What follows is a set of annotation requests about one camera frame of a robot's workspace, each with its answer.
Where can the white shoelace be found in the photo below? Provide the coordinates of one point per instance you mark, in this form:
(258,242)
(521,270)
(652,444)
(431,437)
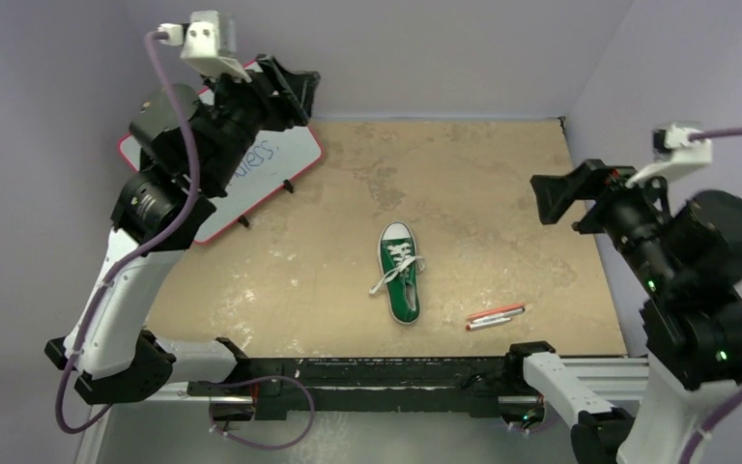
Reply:
(402,256)

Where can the red white marker pen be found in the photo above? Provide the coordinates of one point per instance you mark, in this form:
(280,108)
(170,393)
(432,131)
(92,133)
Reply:
(492,320)

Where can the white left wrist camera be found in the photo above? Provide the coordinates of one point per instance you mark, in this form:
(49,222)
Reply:
(208,43)

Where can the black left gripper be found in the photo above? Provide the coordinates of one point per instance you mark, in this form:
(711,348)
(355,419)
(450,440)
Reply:
(274,89)

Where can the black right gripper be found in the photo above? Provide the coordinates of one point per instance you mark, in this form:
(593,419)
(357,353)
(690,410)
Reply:
(593,194)

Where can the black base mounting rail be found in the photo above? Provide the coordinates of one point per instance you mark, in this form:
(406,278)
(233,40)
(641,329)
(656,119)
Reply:
(480,387)

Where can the green canvas sneaker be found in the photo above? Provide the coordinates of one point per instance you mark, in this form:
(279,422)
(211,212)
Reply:
(402,292)

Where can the black whiteboard easel stand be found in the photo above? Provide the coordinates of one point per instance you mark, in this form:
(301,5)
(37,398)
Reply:
(287,185)

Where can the silver aluminium frame rail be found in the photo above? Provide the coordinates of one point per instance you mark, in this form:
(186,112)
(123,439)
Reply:
(608,371)

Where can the orange marker pen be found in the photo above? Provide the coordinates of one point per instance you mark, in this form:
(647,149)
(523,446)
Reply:
(498,310)

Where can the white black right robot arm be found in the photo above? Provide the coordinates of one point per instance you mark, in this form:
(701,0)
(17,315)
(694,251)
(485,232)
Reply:
(688,263)

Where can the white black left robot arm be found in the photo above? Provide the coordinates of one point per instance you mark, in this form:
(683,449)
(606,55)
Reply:
(190,150)

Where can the pink framed whiteboard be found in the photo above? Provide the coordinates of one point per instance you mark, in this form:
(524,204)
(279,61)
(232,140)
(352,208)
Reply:
(268,179)

